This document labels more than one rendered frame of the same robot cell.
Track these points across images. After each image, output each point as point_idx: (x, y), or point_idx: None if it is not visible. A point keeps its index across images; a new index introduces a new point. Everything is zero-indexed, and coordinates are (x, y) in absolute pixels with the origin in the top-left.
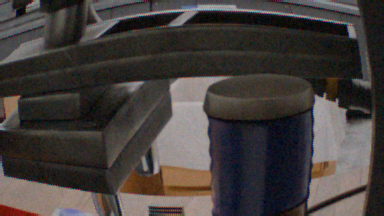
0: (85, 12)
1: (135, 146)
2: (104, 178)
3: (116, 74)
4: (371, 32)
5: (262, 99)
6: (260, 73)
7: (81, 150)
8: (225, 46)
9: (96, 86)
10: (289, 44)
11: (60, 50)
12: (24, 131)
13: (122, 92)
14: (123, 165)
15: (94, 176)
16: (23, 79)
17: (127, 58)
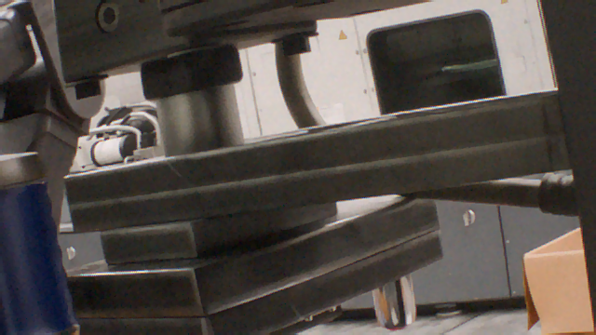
0: (223, 108)
1: (317, 290)
2: (199, 330)
3: (243, 200)
4: (562, 63)
5: None
6: (392, 190)
7: (170, 295)
8: (350, 158)
9: (259, 219)
10: (429, 138)
11: (163, 162)
12: (88, 276)
13: (310, 228)
14: (264, 314)
15: (187, 329)
16: (114, 203)
17: (252, 180)
